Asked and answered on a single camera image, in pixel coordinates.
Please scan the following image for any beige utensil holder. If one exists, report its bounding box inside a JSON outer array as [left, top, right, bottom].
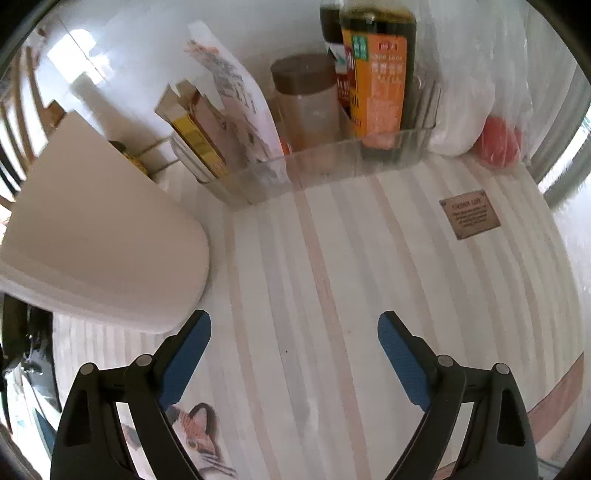
[[1, 112, 209, 333]]

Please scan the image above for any brown label patch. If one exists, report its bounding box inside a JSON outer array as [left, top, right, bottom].
[[440, 190, 501, 240]]

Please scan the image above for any red tomato in bag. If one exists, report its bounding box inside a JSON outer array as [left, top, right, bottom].
[[474, 116, 523, 170]]

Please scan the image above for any clear plastic organizer tray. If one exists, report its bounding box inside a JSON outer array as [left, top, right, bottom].
[[171, 78, 441, 210]]

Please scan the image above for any yellow seasoning box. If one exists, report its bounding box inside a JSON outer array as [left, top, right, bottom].
[[154, 80, 230, 184]]

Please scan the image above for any white printed seasoning packet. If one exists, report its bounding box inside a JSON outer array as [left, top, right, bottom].
[[186, 21, 283, 164]]

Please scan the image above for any white plastic bag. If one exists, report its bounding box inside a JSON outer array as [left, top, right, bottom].
[[415, 1, 533, 157]]

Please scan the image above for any brown lid spice jar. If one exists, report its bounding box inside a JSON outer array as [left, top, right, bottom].
[[270, 53, 342, 151]]

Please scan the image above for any orange label sauce bottle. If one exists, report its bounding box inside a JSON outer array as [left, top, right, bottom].
[[339, 1, 417, 153]]

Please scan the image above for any red cap dark bottle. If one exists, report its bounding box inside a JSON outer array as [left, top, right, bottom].
[[320, 1, 351, 116]]

